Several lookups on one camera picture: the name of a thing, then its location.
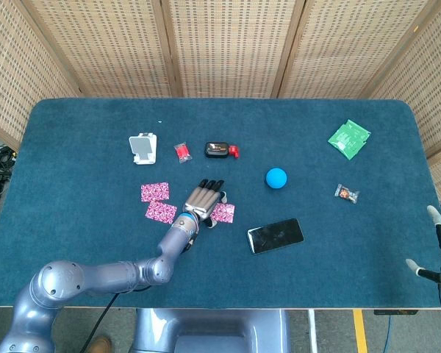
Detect brown shoe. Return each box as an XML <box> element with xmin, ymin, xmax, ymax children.
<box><xmin>87</xmin><ymin>335</ymin><xmax>112</xmax><ymax>353</ymax></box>

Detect blue carpet table cover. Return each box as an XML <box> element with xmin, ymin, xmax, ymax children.
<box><xmin>0</xmin><ymin>97</ymin><xmax>441</xmax><ymax>310</ymax></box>

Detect blue-grey robot torso base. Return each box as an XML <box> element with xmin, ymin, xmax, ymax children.
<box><xmin>130</xmin><ymin>307</ymin><xmax>291</xmax><ymax>353</ymax></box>

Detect woven bamboo folding screen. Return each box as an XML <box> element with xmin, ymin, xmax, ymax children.
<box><xmin>0</xmin><ymin>0</ymin><xmax>441</xmax><ymax>236</ymax></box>

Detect green foil packet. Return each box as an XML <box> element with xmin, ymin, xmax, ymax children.
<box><xmin>327</xmin><ymin>118</ymin><xmax>372</xmax><ymax>161</ymax></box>

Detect thin blue cable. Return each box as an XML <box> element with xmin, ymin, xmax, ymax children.
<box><xmin>384</xmin><ymin>314</ymin><xmax>395</xmax><ymax>353</ymax></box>

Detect black case with red clip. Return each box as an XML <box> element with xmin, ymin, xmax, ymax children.
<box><xmin>204</xmin><ymin>141</ymin><xmax>240</xmax><ymax>160</ymax></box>

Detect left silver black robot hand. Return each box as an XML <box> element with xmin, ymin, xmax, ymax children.
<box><xmin>182</xmin><ymin>178</ymin><xmax>229</xmax><ymax>229</ymax></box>

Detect black floor cables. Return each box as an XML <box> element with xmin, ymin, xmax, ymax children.
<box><xmin>0</xmin><ymin>143</ymin><xmax>18</xmax><ymax>177</ymax></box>

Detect pink patterned card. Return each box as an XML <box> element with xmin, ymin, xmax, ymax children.
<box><xmin>209</xmin><ymin>203</ymin><xmax>236</xmax><ymax>224</ymax></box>
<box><xmin>145</xmin><ymin>200</ymin><xmax>179</xmax><ymax>224</ymax></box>
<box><xmin>140</xmin><ymin>181</ymin><xmax>171</xmax><ymax>203</ymax></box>

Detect white table leg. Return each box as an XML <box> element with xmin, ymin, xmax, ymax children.
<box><xmin>307</xmin><ymin>309</ymin><xmax>319</xmax><ymax>353</ymax></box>

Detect black table edge plate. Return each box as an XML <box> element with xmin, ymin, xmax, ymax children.
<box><xmin>373</xmin><ymin>309</ymin><xmax>419</xmax><ymax>316</ymax></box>

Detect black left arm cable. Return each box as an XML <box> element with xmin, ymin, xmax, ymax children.
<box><xmin>81</xmin><ymin>290</ymin><xmax>121</xmax><ymax>353</ymax></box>

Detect blue ball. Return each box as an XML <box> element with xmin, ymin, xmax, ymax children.
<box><xmin>265</xmin><ymin>167</ymin><xmax>289</xmax><ymax>190</ymax></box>

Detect black smartphone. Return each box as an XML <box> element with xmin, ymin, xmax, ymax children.
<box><xmin>245</xmin><ymin>218</ymin><xmax>305</xmax><ymax>256</ymax></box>

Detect small red candy packet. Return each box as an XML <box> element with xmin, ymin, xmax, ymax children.
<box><xmin>173</xmin><ymin>142</ymin><xmax>193</xmax><ymax>165</ymax></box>

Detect small clear candy wrapper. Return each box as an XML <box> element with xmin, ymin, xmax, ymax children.
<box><xmin>334</xmin><ymin>182</ymin><xmax>362</xmax><ymax>204</ymax></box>

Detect white phone stand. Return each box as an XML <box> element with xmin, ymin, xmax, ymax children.
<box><xmin>128</xmin><ymin>132</ymin><xmax>159</xmax><ymax>167</ymax></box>

